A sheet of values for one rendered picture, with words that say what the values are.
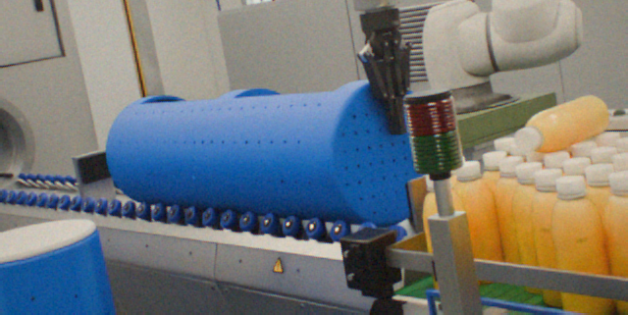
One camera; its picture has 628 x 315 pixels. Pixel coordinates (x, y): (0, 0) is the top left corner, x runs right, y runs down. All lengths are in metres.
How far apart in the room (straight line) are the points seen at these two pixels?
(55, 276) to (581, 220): 1.00
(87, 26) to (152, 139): 4.93
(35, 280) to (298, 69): 2.82
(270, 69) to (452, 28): 2.39
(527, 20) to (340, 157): 0.78
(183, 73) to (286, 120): 5.63
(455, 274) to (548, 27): 1.21
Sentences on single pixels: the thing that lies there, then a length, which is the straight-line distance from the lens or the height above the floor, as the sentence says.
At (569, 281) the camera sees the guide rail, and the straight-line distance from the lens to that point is 1.35.
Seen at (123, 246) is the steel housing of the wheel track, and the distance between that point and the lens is 2.52.
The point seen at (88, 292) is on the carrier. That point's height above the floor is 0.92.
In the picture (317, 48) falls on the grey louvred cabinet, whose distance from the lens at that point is 4.36.
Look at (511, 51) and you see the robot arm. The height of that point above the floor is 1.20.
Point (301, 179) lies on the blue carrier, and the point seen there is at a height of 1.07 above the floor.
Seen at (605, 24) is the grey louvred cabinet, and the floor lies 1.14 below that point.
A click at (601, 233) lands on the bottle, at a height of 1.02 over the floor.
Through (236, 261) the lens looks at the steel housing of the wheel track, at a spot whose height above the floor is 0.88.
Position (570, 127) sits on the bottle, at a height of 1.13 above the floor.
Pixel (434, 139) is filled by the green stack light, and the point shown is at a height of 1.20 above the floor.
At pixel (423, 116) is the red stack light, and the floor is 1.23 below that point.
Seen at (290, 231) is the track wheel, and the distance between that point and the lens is 1.92.
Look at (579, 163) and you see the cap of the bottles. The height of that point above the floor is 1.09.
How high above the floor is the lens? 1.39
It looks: 8 degrees down
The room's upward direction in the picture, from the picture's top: 10 degrees counter-clockwise
